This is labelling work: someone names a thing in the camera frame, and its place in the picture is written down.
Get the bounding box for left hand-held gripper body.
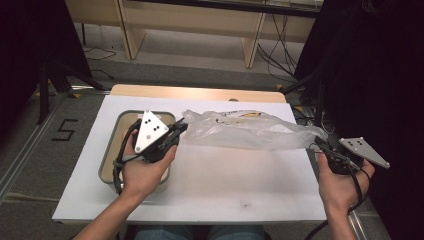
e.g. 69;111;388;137
134;109;182;165

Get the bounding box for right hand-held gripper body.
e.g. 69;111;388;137
324;136;391;176

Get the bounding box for beige bin grey rim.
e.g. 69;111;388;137
98;109;177;194

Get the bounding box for clear plastic bag yellow face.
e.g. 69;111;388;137
181;109;329;152

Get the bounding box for person's left hand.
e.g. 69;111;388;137
120;129;179;201

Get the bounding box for person's right hand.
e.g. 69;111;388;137
315;151;376;218

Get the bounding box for wooden table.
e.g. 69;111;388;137
109;83;288;104

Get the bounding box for black stand legs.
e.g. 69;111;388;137
36;59;105;125
279;71;327;136

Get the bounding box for white table cover board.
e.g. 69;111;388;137
52;94;328;224

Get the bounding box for black curtain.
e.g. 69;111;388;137
0;0;94;134
293;0;424;240

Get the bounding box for light wooden desk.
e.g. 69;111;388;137
64;0;321;69

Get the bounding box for right hand-held gripper black cable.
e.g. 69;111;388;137
304;163;372;240

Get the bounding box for metal floor rail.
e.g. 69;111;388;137
298;105;369;240
0;96;69;203

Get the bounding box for thin black floor cable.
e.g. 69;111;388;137
83;45;118;81

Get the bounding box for bundle of black floor cables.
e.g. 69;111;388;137
256;13;298;82

